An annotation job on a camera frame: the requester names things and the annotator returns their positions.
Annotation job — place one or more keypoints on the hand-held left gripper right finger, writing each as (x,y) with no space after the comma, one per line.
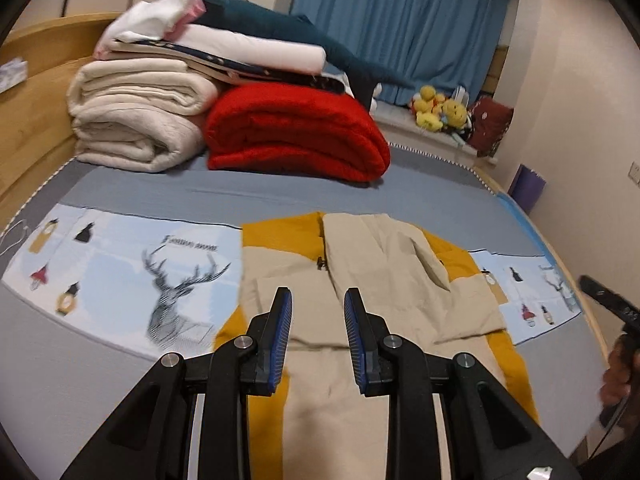
(356,340)

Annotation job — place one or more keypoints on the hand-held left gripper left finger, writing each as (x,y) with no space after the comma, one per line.
(280,330)

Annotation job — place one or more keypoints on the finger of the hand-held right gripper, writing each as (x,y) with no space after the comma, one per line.
(607,296)

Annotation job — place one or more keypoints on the cream and mustard hooded jacket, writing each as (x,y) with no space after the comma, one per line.
(400,270)

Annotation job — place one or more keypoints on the person's right hand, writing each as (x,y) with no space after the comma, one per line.
(617,380)

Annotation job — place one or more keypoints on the light blue deer print cloth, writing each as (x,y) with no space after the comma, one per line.
(125,270)

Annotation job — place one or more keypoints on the red folded blanket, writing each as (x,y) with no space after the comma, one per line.
(295,135)

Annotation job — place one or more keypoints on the dark red cushion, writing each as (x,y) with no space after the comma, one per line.
(492,127)

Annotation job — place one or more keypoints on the grey sheeted bed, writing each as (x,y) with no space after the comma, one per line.
(75,385)

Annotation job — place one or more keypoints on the white window sill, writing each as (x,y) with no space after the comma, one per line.
(415,132)

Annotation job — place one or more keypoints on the yellow plush toy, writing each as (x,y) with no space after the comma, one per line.
(429,107)
(455,116)

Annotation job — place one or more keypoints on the navy trimmed folded sheet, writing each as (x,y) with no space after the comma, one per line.
(280,76)

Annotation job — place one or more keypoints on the cream folded blanket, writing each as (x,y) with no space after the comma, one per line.
(130,115)

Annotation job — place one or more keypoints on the white folded quilt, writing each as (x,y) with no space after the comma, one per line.
(250,50)

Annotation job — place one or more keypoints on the teal plush shark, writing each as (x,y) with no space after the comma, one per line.
(300,32)

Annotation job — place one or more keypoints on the wooden headboard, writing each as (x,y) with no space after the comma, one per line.
(45,125)

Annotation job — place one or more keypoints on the blue curtain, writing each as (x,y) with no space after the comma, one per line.
(400,20)

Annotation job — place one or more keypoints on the tissue pack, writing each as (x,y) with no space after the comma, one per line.
(12,76)

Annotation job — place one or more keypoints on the wall socket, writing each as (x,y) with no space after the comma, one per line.
(635,172)

